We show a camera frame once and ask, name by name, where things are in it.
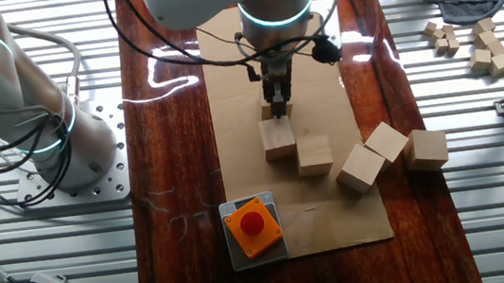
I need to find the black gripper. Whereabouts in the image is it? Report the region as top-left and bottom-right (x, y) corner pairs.
(257, 58), (299, 121)

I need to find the large wooden cube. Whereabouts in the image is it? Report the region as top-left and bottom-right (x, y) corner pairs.
(293, 133), (336, 178)
(257, 114), (299, 163)
(401, 125), (451, 175)
(360, 118), (412, 168)
(259, 99), (296, 122)
(332, 140), (391, 198)

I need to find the orange emergency stop button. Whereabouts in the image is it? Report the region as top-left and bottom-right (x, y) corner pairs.
(221, 194), (287, 263)

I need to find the brown cardboard sheet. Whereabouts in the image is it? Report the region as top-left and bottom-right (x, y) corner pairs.
(192, 0), (397, 268)

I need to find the reddish wood grain board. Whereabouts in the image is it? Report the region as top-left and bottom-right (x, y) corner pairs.
(105, 0), (484, 283)

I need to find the silver robot mounting plate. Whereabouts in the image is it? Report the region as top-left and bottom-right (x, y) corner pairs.
(4, 86), (135, 213)

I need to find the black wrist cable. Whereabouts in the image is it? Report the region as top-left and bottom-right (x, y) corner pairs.
(102, 0), (351, 99)

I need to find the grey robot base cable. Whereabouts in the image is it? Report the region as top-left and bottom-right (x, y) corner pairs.
(5, 16), (88, 114)

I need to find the black cable bundle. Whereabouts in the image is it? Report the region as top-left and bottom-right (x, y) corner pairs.
(0, 102), (83, 212)

